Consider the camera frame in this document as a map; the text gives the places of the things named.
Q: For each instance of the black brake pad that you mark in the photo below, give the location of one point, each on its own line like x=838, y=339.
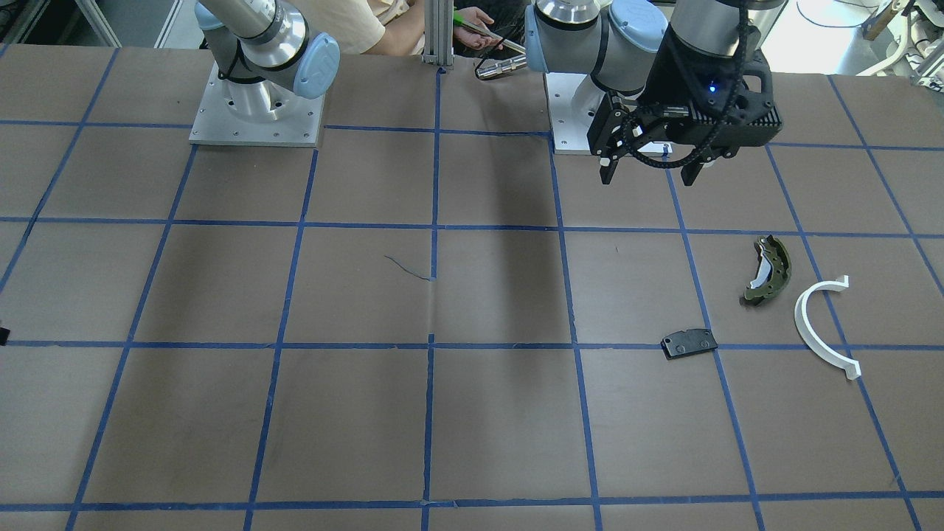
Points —
x=685, y=343

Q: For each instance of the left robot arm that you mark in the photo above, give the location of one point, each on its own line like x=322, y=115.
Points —
x=617, y=44

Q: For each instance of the green brake shoe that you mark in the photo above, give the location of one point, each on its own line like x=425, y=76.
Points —
x=773, y=272

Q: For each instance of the seated person beige shirt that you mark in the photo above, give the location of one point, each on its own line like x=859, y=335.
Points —
x=398, y=28

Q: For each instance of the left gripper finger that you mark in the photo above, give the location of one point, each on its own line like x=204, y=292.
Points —
x=690, y=172
x=611, y=134

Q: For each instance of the silver handheld tool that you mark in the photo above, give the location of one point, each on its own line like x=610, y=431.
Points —
x=493, y=68

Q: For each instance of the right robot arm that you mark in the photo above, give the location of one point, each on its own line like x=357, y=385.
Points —
x=256, y=41

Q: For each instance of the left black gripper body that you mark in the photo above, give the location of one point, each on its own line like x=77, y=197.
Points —
x=677, y=68

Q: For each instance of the aluminium frame post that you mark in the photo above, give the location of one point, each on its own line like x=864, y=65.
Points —
x=438, y=34

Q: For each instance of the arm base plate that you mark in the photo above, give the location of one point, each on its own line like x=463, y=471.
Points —
x=255, y=115
x=572, y=100

